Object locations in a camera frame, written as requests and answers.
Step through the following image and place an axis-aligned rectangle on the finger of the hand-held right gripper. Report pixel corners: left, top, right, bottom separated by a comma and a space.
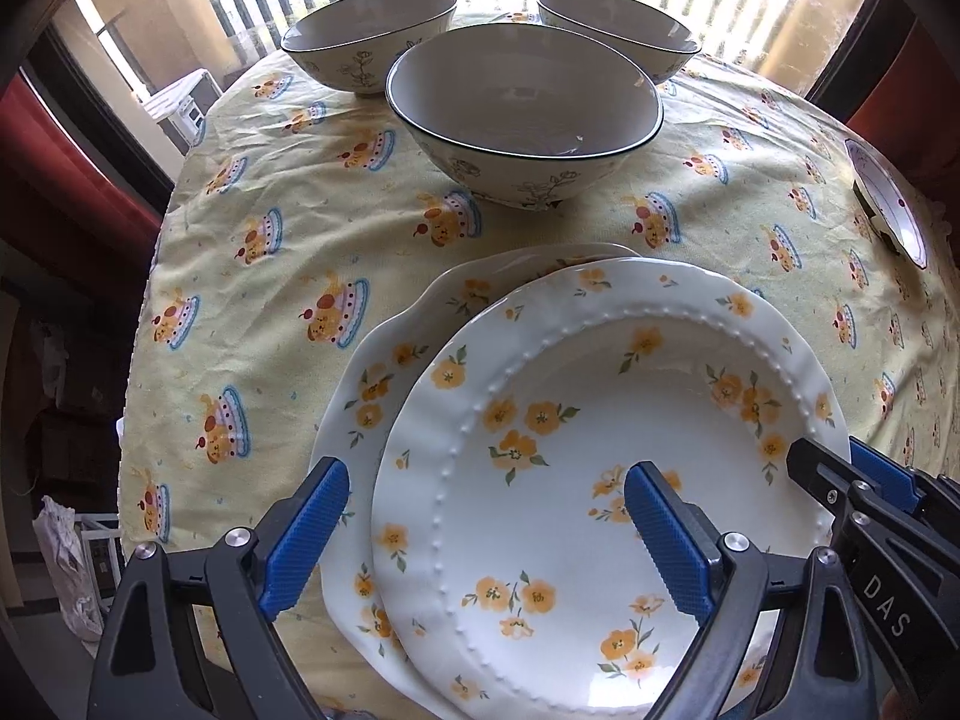
786, 438, 871, 541
850, 436, 960, 522

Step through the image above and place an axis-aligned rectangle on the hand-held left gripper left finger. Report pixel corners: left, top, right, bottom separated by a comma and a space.
86, 456, 351, 720

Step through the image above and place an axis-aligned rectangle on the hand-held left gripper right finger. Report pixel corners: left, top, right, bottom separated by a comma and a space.
624, 461, 916, 720

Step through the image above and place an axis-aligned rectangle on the yellow floral beaded plate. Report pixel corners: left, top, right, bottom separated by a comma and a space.
371, 256, 853, 718

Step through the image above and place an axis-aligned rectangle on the yellow floral scalloped plate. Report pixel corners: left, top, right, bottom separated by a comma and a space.
309, 242, 640, 691

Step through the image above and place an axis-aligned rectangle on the red patterned white plate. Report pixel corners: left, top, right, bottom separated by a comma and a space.
845, 137, 929, 269

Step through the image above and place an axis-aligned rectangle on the green rimmed floral bowl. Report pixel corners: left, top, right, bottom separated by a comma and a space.
280, 0, 458, 96
385, 22, 665, 209
537, 0, 702, 85

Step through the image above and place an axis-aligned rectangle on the white plastic bag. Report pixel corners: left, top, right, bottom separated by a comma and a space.
34, 495, 104, 640

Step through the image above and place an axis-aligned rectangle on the yellow cake print tablecloth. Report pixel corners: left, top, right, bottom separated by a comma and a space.
118, 11, 960, 720

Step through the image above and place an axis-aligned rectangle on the red curtain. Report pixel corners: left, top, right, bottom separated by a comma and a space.
847, 19, 960, 203
0, 75, 181, 256

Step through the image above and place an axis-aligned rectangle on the white outdoor unit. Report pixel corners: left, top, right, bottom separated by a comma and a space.
139, 69, 226, 155

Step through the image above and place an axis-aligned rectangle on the white wire rack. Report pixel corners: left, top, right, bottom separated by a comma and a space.
79, 514, 126, 587

